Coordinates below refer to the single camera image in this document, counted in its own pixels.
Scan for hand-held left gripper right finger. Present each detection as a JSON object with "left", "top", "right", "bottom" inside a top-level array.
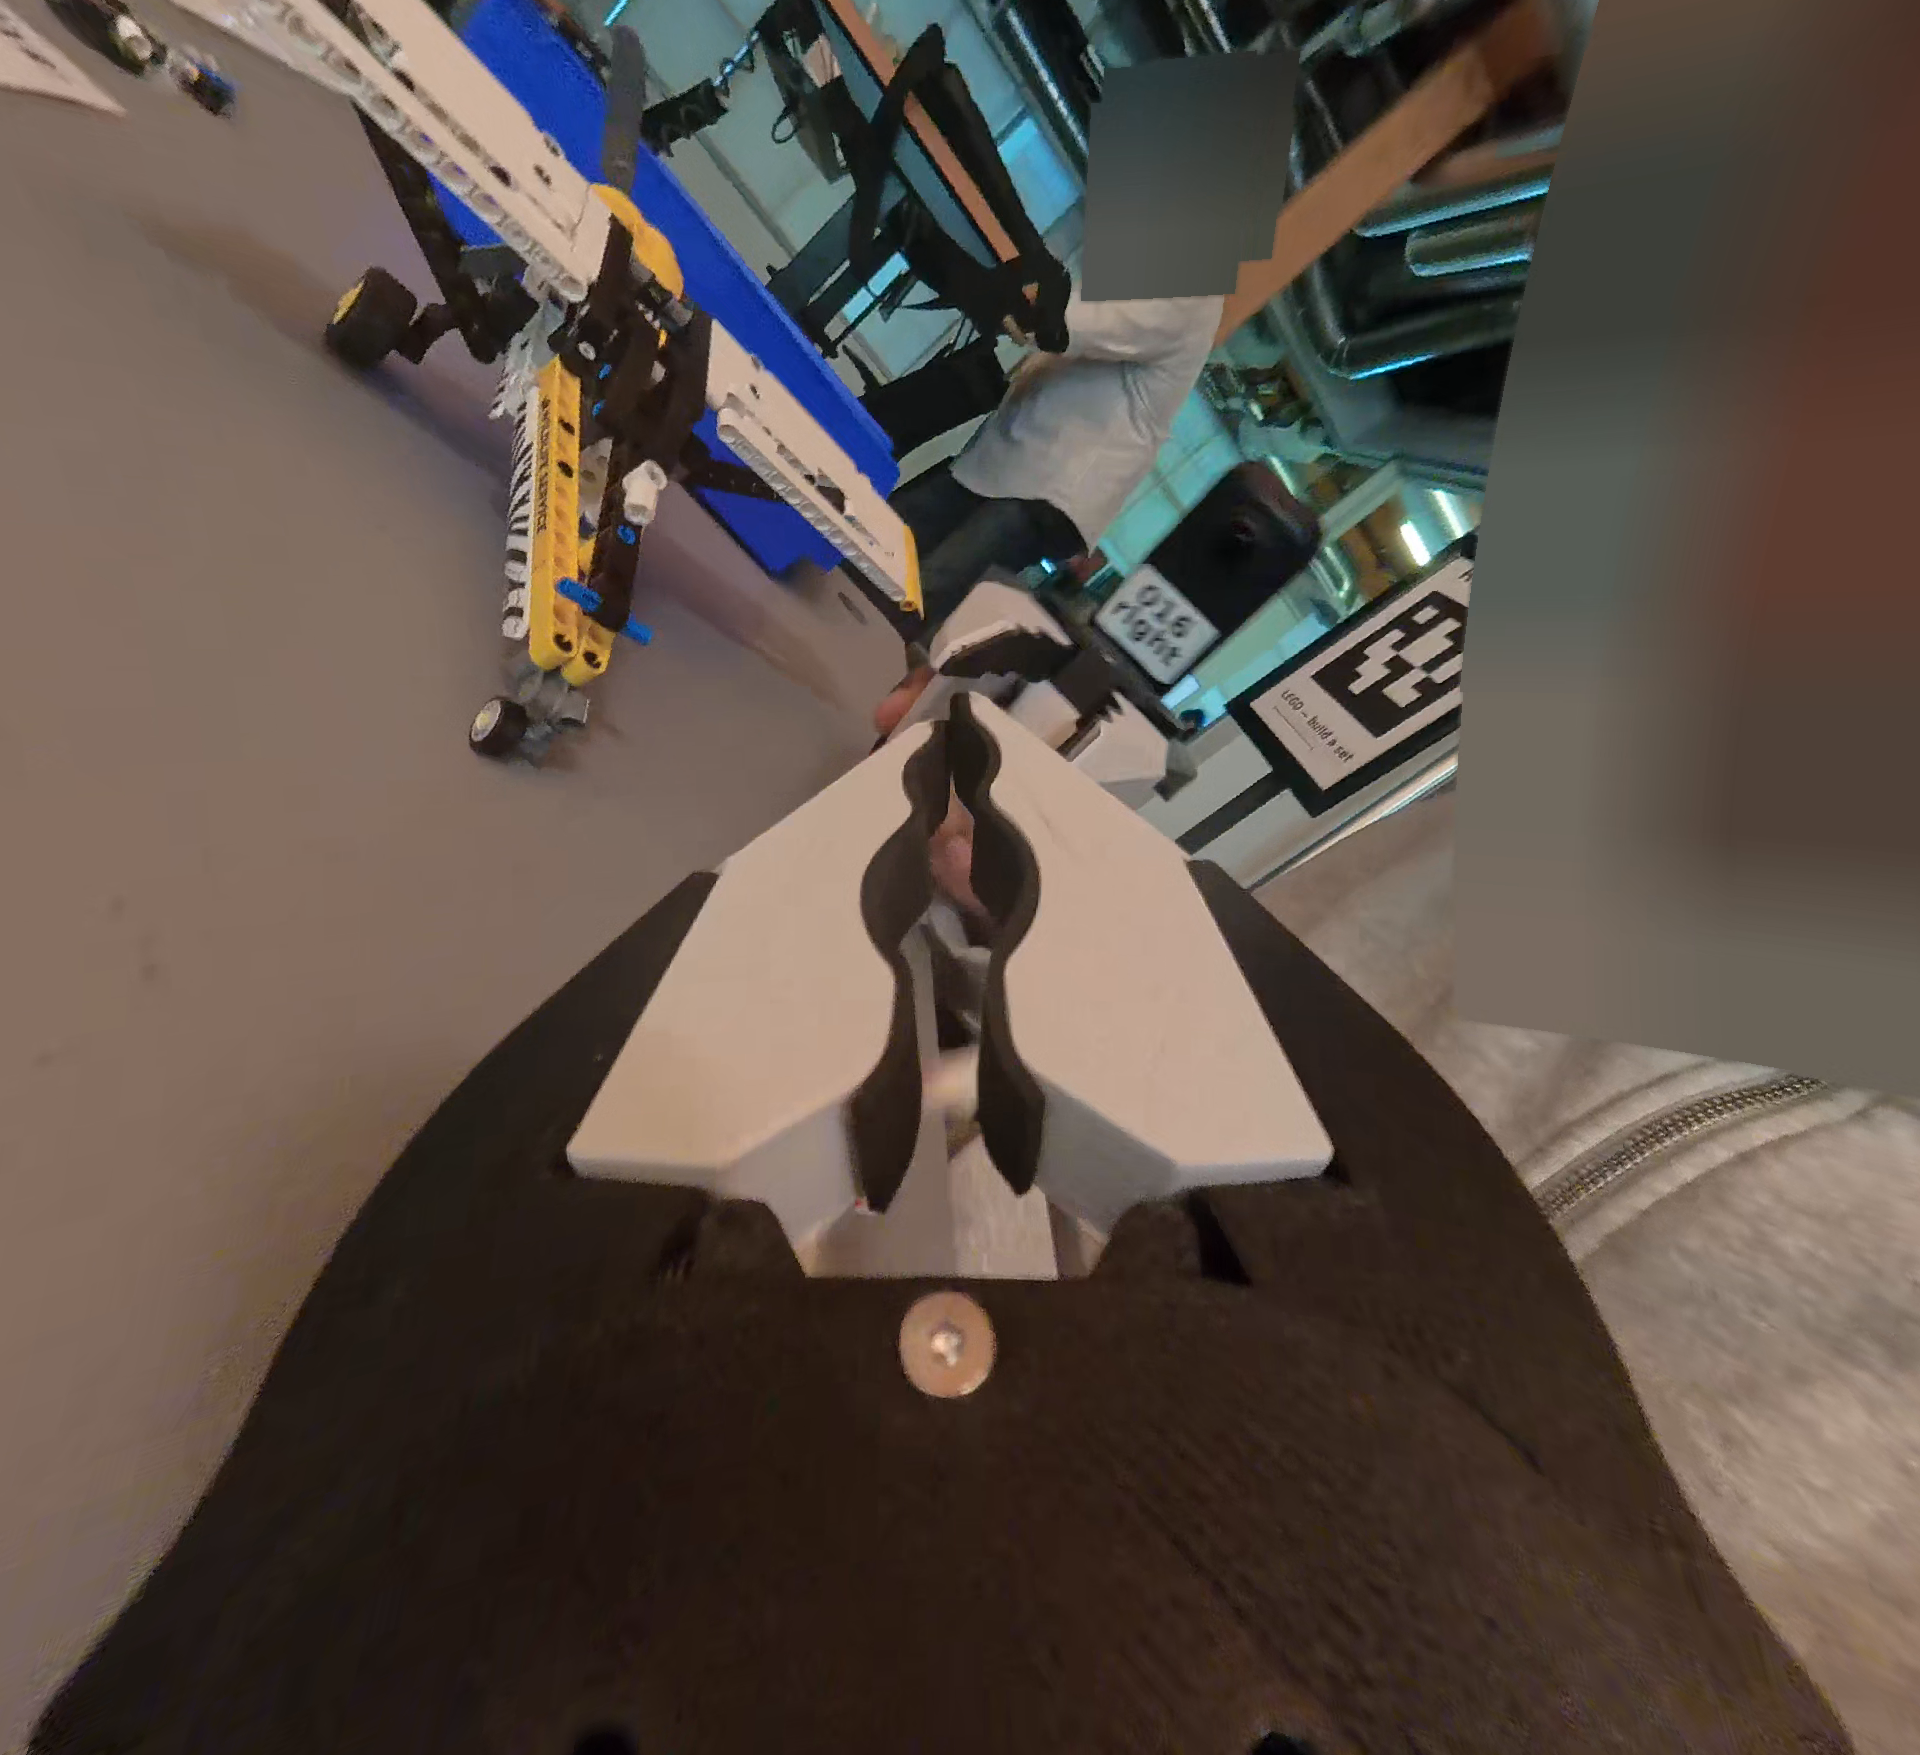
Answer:
[{"left": 953, "top": 694, "right": 1340, "bottom": 1282}]

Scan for blue plastic bin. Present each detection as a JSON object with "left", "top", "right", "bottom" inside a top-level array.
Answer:
[{"left": 456, "top": 0, "right": 904, "bottom": 579}]

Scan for framed black white marker sign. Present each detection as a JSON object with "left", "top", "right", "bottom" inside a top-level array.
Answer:
[{"left": 1227, "top": 537, "right": 1480, "bottom": 817}]

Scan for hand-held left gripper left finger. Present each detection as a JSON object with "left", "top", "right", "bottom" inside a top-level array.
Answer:
[{"left": 563, "top": 718, "right": 965, "bottom": 1282}]

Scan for yellow white lego airplane model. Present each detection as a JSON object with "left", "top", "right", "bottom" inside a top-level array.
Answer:
[{"left": 28, "top": 0, "right": 930, "bottom": 764}]

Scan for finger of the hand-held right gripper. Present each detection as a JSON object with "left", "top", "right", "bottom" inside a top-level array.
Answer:
[
  {"left": 926, "top": 581, "right": 1076, "bottom": 679},
  {"left": 999, "top": 667, "right": 1127, "bottom": 756}
]

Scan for small dark lego assembly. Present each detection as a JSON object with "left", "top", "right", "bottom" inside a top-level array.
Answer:
[{"left": 0, "top": 0, "right": 237, "bottom": 119}]

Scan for silver ventilation ducts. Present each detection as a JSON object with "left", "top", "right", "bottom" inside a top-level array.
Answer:
[{"left": 1306, "top": 158, "right": 1562, "bottom": 383}]

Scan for wooden standing desk black frame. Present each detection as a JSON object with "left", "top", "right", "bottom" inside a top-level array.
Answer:
[{"left": 757, "top": 0, "right": 1080, "bottom": 438}]

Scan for printed instruction sheet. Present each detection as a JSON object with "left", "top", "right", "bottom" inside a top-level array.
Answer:
[{"left": 0, "top": 0, "right": 127, "bottom": 119}]

